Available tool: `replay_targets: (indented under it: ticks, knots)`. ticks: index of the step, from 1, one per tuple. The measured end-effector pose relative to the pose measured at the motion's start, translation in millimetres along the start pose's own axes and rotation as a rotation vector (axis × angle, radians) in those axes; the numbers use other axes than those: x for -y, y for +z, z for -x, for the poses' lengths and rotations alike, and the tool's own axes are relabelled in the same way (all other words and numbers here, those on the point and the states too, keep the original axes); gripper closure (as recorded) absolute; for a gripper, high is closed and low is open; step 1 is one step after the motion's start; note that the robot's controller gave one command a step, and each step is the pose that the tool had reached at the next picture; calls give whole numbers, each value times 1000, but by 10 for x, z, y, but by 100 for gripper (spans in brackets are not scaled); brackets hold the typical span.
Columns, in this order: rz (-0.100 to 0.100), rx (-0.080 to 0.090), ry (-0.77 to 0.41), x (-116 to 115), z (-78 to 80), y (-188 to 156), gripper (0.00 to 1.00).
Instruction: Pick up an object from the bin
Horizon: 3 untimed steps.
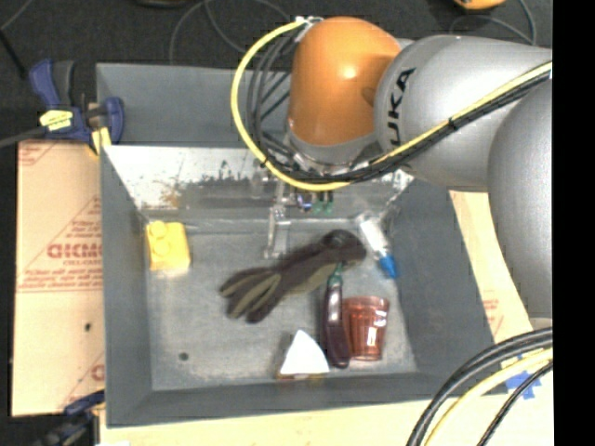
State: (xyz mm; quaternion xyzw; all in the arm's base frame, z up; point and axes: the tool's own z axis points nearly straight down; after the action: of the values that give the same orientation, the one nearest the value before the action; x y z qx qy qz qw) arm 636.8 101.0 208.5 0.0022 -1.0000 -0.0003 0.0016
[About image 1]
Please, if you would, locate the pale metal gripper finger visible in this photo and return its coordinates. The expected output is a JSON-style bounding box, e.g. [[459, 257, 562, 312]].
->
[[263, 205, 280, 260], [277, 207, 294, 259]]

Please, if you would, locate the dark brown plush toy animal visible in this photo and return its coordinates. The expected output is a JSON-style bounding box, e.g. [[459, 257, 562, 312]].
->
[[218, 229, 368, 325]]

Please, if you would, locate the white and blue tube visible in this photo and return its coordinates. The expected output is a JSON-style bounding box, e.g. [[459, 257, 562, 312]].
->
[[358, 216, 400, 280]]

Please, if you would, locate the dark purple case green tip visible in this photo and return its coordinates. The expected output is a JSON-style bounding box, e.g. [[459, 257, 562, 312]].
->
[[319, 263, 351, 370]]

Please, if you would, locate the yellow toy brick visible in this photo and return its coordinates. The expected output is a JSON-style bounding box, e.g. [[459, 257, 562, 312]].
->
[[145, 219, 192, 273]]

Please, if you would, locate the grey metal bin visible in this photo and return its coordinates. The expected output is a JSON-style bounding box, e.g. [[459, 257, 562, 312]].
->
[[95, 62, 497, 427]]

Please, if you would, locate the white triangular wedge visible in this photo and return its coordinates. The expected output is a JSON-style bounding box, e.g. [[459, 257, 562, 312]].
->
[[277, 328, 332, 381]]

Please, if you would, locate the clear red plastic cup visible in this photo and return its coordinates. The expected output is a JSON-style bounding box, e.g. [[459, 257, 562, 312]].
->
[[340, 295, 391, 362]]

